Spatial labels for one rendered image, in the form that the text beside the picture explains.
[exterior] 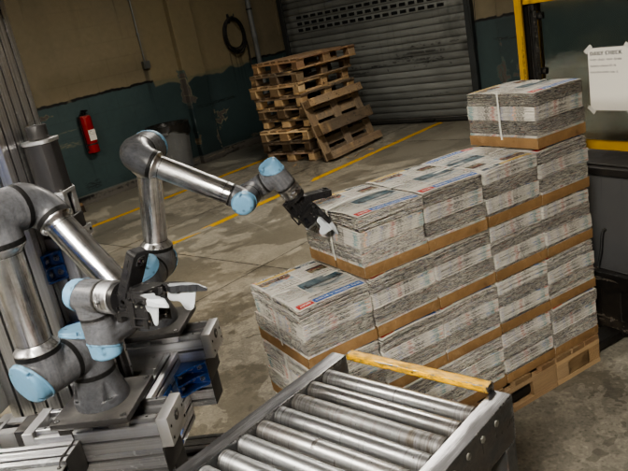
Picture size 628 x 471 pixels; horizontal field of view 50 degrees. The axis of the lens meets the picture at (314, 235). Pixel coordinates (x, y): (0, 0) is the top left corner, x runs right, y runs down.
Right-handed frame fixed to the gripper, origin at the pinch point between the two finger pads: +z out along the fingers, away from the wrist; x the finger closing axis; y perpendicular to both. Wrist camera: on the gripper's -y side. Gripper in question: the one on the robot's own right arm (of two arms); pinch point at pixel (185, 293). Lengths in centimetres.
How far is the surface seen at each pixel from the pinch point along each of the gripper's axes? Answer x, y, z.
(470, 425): -36, 39, 45
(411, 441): -29, 41, 33
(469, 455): -29, 42, 47
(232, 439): -15.8, 41.8, -7.6
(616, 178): -247, 16, 45
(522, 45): -241, -51, 6
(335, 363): -54, 37, 0
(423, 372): -51, 35, 27
